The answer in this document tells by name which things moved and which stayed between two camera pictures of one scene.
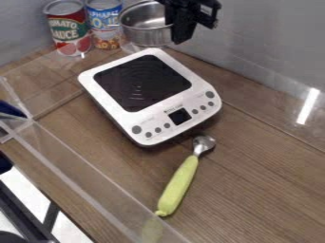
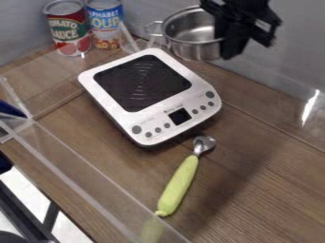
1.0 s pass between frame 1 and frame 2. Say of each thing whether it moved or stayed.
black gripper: moved
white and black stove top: stayed
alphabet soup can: stayed
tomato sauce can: stayed
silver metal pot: moved
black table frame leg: stayed
